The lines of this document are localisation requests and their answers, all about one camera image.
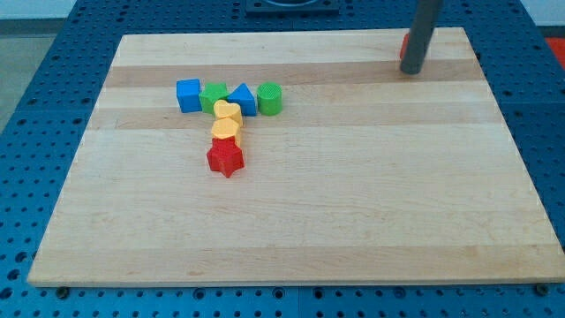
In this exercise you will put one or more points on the red star block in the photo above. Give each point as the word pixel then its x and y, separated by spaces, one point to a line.
pixel 225 156

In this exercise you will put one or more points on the green star-shaped block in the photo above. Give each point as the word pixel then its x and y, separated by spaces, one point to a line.
pixel 212 92

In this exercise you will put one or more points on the green cylinder block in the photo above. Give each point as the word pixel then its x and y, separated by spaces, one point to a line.
pixel 269 97

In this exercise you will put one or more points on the yellow hexagon block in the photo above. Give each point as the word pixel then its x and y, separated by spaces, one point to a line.
pixel 225 128

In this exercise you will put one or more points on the blue triangle block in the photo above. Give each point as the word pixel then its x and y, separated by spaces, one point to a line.
pixel 243 96

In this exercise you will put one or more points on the yellow heart block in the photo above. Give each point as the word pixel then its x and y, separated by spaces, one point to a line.
pixel 224 109

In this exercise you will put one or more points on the wooden board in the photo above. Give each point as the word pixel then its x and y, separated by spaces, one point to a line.
pixel 367 176

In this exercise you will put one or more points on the blue cube block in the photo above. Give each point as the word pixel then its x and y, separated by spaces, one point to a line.
pixel 188 95

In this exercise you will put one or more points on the red block behind rod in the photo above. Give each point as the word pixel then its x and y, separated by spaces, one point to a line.
pixel 404 45

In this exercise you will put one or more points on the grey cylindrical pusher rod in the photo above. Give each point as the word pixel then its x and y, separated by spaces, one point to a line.
pixel 420 34

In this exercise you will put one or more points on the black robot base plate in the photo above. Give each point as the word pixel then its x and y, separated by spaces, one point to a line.
pixel 293 7

